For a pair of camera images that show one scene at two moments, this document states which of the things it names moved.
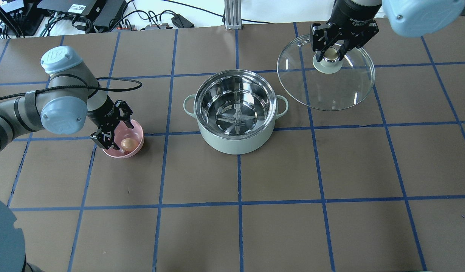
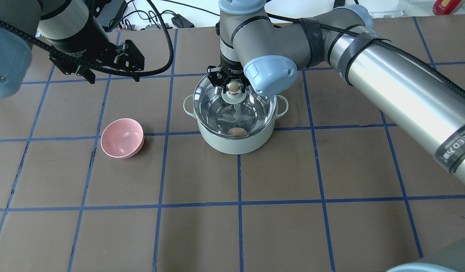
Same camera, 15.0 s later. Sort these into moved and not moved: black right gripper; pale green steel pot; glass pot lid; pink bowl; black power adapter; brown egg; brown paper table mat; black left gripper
Moved: black left gripper; glass pot lid; brown egg; black right gripper
Not moved: brown paper table mat; pink bowl; black power adapter; pale green steel pot
